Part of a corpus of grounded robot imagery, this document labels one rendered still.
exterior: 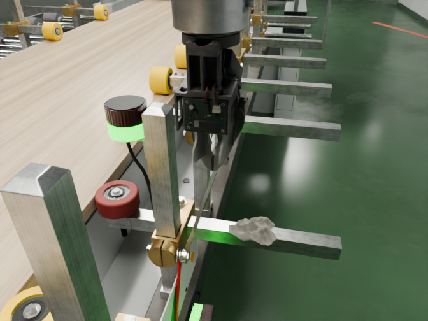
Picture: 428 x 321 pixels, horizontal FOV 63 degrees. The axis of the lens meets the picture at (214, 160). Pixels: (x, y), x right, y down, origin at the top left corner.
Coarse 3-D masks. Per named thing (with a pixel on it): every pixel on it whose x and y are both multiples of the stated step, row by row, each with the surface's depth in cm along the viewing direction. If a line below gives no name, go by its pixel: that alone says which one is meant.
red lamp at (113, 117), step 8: (104, 104) 49; (144, 104) 49; (112, 112) 48; (120, 112) 47; (128, 112) 47; (136, 112) 48; (112, 120) 48; (120, 120) 48; (128, 120) 48; (136, 120) 49
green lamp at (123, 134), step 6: (108, 126) 50; (138, 126) 49; (114, 132) 49; (120, 132) 49; (126, 132) 49; (132, 132) 49; (138, 132) 50; (114, 138) 50; (120, 138) 49; (126, 138) 49; (132, 138) 50; (138, 138) 50
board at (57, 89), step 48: (48, 48) 150; (96, 48) 150; (144, 48) 150; (0, 96) 105; (48, 96) 105; (96, 96) 105; (144, 96) 105; (0, 144) 81; (48, 144) 81; (96, 144) 81; (0, 240) 55; (0, 288) 48
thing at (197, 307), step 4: (196, 304) 68; (200, 304) 68; (192, 308) 67; (196, 308) 67; (200, 308) 67; (192, 312) 67; (196, 312) 67; (200, 312) 67; (192, 316) 66; (196, 316) 66; (192, 320) 65; (196, 320) 65
